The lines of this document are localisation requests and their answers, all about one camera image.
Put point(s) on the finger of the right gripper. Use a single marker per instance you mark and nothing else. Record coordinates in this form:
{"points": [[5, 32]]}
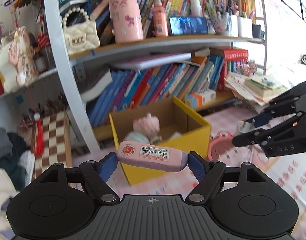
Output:
{"points": [[290, 102], [290, 132]]}

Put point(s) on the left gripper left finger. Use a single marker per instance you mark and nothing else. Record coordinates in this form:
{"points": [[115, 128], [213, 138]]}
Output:
{"points": [[95, 175]]}

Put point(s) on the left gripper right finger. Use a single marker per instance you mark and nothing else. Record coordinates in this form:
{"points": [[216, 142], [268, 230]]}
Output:
{"points": [[209, 175]]}

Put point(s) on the pink eraser pack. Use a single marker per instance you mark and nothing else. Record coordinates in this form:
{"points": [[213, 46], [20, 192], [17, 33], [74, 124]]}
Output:
{"points": [[150, 156]]}

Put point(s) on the pink plush toy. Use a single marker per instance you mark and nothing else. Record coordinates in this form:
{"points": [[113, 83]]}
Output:
{"points": [[145, 130]]}

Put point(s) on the white charger with prongs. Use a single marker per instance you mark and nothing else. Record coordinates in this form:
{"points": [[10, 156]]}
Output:
{"points": [[244, 127]]}

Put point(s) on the pink cartoon desk mat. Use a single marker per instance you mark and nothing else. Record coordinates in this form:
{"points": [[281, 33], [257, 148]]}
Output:
{"points": [[249, 205]]}

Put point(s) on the stack of papers and books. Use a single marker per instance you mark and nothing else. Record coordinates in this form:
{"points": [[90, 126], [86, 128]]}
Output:
{"points": [[252, 91]]}

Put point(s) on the wooden chess board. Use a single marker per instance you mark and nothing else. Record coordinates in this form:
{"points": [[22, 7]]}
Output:
{"points": [[56, 138]]}

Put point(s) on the red tassel ornament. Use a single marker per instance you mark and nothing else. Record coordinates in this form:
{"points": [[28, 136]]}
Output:
{"points": [[39, 147]]}

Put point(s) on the yellow cardboard box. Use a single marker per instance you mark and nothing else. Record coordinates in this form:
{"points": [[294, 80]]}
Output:
{"points": [[181, 126]]}

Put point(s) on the orange white small box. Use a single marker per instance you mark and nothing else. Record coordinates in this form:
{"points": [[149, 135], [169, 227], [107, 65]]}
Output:
{"points": [[200, 98]]}

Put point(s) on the pile of clothes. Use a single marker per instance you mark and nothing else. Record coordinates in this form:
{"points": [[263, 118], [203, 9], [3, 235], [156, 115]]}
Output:
{"points": [[16, 161]]}

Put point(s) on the red dictionary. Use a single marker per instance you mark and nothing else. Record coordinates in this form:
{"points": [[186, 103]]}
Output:
{"points": [[228, 55]]}

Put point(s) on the row of books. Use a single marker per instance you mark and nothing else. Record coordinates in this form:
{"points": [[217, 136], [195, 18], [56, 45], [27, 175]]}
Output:
{"points": [[128, 89]]}

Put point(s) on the blue pencil case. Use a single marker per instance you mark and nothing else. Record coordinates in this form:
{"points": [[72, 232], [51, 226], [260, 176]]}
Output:
{"points": [[188, 25]]}

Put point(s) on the white plush doll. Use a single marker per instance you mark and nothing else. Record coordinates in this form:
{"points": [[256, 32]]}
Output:
{"points": [[17, 66]]}

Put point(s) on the cream quilted handbag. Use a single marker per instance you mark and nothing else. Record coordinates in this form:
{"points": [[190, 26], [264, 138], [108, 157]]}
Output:
{"points": [[82, 36]]}

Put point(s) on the pink cylinder container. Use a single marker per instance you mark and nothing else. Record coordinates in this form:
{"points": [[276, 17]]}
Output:
{"points": [[126, 19]]}

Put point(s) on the white shelf post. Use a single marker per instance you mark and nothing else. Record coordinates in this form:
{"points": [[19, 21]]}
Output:
{"points": [[65, 73]]}

